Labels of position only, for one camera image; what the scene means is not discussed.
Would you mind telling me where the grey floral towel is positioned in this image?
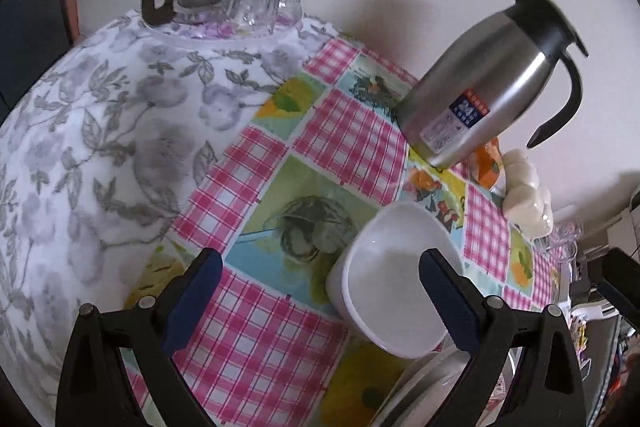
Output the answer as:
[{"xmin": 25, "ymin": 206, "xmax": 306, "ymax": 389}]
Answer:
[{"xmin": 1, "ymin": 11, "xmax": 336, "ymax": 426}]

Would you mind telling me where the large stainless steel plate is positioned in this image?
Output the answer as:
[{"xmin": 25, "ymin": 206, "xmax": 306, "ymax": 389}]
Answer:
[{"xmin": 369, "ymin": 345, "xmax": 516, "ymax": 427}]

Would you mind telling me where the stainless steel thermos jug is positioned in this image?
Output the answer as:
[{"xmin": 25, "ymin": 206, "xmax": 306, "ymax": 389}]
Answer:
[{"xmin": 395, "ymin": 0, "xmax": 585, "ymax": 169}]

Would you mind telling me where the bag of steamed buns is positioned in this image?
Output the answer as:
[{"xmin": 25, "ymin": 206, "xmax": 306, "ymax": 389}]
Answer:
[{"xmin": 502, "ymin": 148, "xmax": 554, "ymax": 239}]

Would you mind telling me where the white square bowl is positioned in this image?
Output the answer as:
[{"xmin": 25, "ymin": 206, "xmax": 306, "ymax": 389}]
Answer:
[{"xmin": 326, "ymin": 202, "xmax": 462, "ymax": 359}]

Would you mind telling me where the pink checkered tablecloth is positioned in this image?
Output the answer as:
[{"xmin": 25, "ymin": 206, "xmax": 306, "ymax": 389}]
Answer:
[{"xmin": 119, "ymin": 34, "xmax": 576, "ymax": 427}]

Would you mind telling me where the white plastic basket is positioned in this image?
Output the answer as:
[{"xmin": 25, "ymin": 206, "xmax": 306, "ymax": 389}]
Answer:
[{"xmin": 570, "ymin": 299, "xmax": 620, "ymax": 322}]

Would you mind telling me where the clear glass mug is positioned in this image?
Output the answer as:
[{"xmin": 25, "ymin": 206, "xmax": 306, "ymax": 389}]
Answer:
[{"xmin": 534, "ymin": 205, "xmax": 584, "ymax": 263}]

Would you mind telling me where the orange snack packet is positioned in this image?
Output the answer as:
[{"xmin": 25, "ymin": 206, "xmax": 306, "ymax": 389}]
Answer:
[{"xmin": 469, "ymin": 138, "xmax": 503, "ymax": 188}]

